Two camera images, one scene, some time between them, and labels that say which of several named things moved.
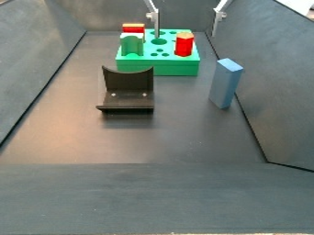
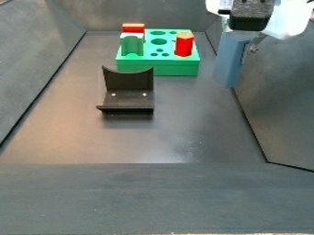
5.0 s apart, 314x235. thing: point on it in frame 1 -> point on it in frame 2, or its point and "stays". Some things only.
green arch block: [131, 43] stays
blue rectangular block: [227, 74] -> [230, 56]
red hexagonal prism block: [185, 42] stays
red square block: [132, 27] stays
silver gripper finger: [219, 16] -> [255, 42]
